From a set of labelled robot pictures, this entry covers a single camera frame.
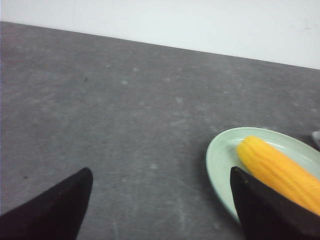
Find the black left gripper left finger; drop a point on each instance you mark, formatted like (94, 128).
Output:
(55, 214)

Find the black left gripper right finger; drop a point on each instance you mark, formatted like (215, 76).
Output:
(264, 214)

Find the yellow corn cob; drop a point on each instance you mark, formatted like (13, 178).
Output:
(279, 172)

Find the pale green oval plate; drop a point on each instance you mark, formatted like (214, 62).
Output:
(221, 156)

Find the silver digital kitchen scale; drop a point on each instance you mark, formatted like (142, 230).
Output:
(316, 138)

